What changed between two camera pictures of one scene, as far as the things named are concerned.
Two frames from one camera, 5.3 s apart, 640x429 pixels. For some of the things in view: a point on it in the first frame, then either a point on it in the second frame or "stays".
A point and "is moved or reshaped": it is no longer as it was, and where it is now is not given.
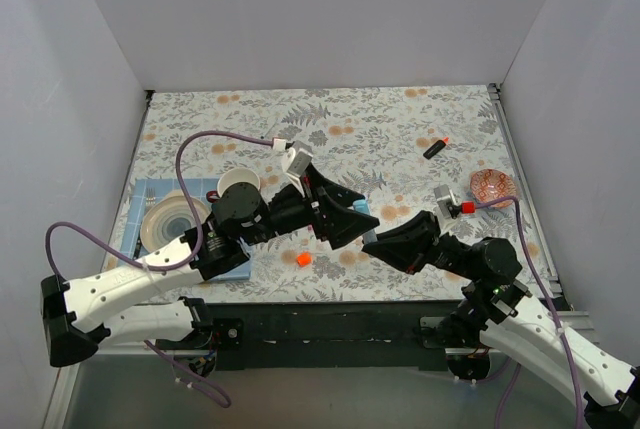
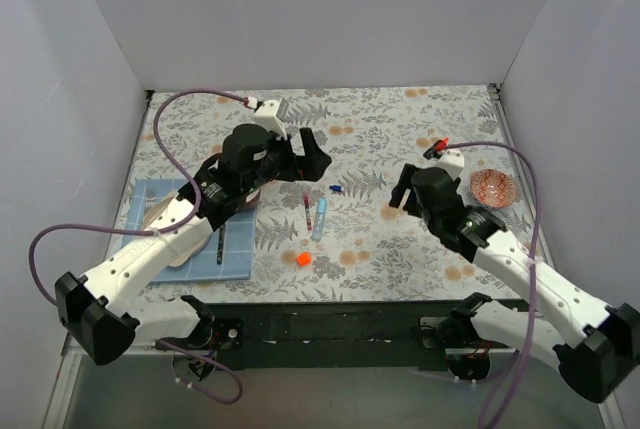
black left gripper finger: x=331 y=191 → x=312 y=165
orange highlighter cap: x=304 y=259 stays
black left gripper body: x=316 y=211 → x=292 y=160
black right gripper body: x=430 y=244 → x=407 y=194
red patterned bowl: x=493 y=184 stays
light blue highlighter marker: x=369 y=237 is moved or reshaped
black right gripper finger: x=401 y=245 → x=403 y=185
